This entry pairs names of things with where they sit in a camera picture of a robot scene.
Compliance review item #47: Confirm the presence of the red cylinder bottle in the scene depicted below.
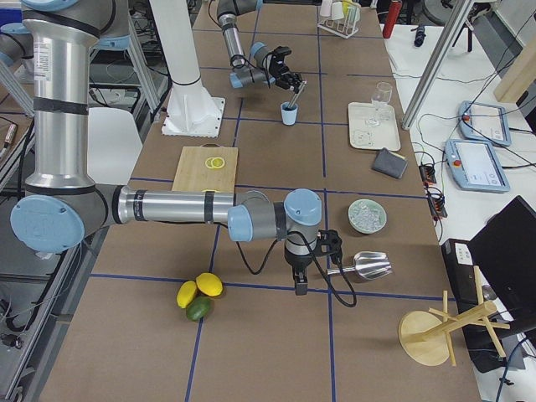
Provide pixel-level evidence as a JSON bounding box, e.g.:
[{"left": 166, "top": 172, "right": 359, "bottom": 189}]
[{"left": 382, "top": 0, "right": 403, "bottom": 39}]

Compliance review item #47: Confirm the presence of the white wire cup rack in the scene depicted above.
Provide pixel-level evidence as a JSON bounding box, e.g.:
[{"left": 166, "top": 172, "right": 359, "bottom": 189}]
[{"left": 317, "top": 0, "right": 361, "bottom": 39}]

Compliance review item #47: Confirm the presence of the near teach pendant tablet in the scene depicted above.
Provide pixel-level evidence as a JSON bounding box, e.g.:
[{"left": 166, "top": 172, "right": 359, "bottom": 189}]
[{"left": 445, "top": 139, "right": 510, "bottom": 193}]

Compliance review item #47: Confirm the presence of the yellow cup in rack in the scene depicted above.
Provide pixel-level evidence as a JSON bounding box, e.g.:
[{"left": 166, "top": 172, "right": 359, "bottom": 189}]
[{"left": 343, "top": 0, "right": 353, "bottom": 16}]

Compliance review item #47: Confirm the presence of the green bowl of ice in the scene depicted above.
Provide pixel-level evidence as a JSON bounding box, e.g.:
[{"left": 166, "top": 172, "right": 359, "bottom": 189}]
[{"left": 348, "top": 199, "right": 387, "bottom": 235}]

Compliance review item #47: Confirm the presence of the lower lemon slice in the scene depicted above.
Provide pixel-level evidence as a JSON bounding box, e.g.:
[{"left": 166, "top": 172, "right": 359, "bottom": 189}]
[{"left": 212, "top": 157, "right": 225, "bottom": 169}]

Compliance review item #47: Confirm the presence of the white cup in rack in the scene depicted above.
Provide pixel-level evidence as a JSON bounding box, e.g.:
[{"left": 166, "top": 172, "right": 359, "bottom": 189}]
[{"left": 330, "top": 1, "right": 344, "bottom": 21}]

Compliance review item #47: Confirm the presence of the wooden cup tree stand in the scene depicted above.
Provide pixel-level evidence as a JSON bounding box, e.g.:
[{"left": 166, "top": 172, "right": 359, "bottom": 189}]
[{"left": 398, "top": 265, "right": 510, "bottom": 366}]

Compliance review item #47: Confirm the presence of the black power strip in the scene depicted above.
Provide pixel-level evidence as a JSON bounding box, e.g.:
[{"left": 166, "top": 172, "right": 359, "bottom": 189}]
[{"left": 419, "top": 163, "right": 447, "bottom": 221}]

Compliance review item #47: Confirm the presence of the far teach pendant tablet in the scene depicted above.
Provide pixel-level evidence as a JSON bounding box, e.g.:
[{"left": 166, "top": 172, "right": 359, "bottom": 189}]
[{"left": 458, "top": 100, "right": 512, "bottom": 147}]

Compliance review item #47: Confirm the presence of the white plastic chair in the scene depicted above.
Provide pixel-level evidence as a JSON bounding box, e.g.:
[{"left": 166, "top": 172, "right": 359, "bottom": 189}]
[{"left": 87, "top": 107, "right": 142, "bottom": 185}]

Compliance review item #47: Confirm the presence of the yellow lemon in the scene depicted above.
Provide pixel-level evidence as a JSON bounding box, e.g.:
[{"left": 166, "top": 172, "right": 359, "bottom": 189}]
[
  {"left": 176, "top": 281, "right": 198, "bottom": 309},
  {"left": 195, "top": 272, "right": 224, "bottom": 297}
]

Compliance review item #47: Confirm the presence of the steel ice scoop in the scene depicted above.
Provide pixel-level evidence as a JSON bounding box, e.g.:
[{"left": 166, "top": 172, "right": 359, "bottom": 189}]
[{"left": 327, "top": 251, "right": 393, "bottom": 283}]

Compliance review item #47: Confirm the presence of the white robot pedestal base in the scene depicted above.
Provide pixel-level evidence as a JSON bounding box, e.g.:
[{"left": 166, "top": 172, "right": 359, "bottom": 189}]
[{"left": 151, "top": 1, "right": 225, "bottom": 138}]

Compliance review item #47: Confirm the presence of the blue paper cup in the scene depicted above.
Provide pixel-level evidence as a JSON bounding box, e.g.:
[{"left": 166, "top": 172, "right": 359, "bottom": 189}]
[{"left": 280, "top": 102, "right": 298, "bottom": 126}]

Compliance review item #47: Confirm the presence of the clear wine glass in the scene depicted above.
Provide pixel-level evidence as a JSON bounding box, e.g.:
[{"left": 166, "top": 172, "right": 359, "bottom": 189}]
[{"left": 368, "top": 82, "right": 393, "bottom": 126}]

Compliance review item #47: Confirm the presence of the cream bear tray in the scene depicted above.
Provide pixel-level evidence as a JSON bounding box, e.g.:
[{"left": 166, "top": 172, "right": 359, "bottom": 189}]
[{"left": 348, "top": 102, "right": 401, "bottom": 152}]

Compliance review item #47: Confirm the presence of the bamboo cutting board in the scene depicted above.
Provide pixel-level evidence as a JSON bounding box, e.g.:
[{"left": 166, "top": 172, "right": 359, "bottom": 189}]
[{"left": 172, "top": 147, "right": 239, "bottom": 193}]

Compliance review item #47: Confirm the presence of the steel muddler black tip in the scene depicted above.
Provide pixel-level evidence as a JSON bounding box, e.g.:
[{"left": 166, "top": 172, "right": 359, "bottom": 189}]
[{"left": 287, "top": 80, "right": 307, "bottom": 110}]

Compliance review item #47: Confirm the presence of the teach pendant tablet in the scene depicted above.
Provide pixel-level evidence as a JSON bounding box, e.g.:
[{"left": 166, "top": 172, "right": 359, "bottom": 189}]
[
  {"left": 445, "top": 139, "right": 510, "bottom": 193},
  {"left": 458, "top": 100, "right": 512, "bottom": 147}
]

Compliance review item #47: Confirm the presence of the black laptop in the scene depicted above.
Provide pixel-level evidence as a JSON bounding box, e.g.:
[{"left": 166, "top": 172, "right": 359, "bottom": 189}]
[{"left": 469, "top": 195, "right": 535, "bottom": 324}]

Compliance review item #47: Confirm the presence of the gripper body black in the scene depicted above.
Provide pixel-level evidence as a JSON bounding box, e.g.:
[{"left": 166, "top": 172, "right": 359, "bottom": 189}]
[
  {"left": 268, "top": 46, "right": 302, "bottom": 90},
  {"left": 284, "top": 240, "right": 312, "bottom": 279}
]

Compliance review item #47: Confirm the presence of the green lime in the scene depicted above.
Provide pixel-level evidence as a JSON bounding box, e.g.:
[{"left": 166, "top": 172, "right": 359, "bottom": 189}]
[{"left": 186, "top": 296, "right": 213, "bottom": 322}]

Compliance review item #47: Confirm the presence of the grey folded cloth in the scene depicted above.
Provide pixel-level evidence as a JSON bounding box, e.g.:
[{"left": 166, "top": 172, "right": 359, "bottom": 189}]
[{"left": 371, "top": 147, "right": 408, "bottom": 179}]

